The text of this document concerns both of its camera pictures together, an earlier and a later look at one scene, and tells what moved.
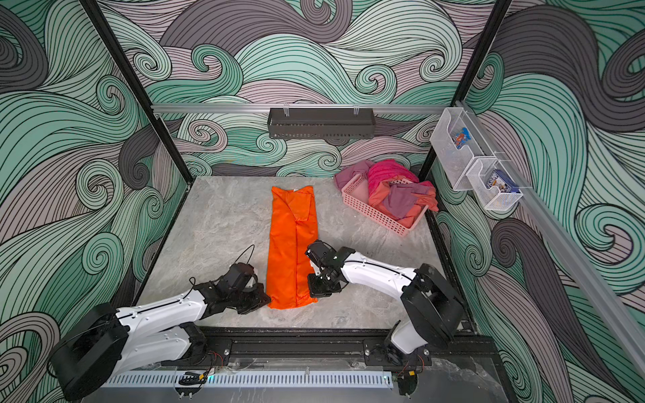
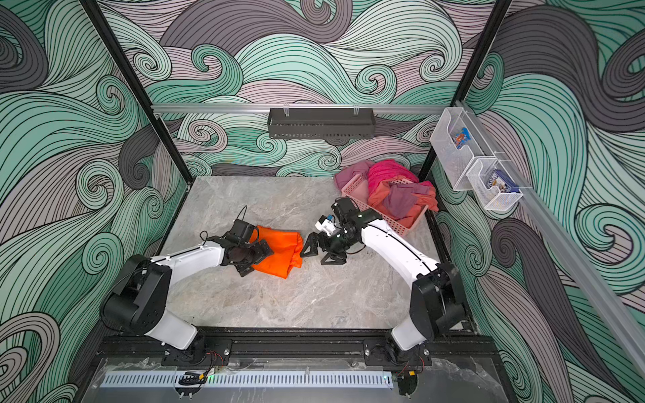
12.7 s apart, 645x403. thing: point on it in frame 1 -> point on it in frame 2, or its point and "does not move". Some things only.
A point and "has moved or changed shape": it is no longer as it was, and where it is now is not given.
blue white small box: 500,180 does not move
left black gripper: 259,301 -> 260,254
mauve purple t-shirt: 343,176 does not move
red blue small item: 462,137 does not move
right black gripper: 318,289 -> 340,257
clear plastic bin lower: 493,185 does not move
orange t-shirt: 293,230 has moved or changed shape
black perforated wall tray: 303,123 does not move
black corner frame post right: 470,74 does not move
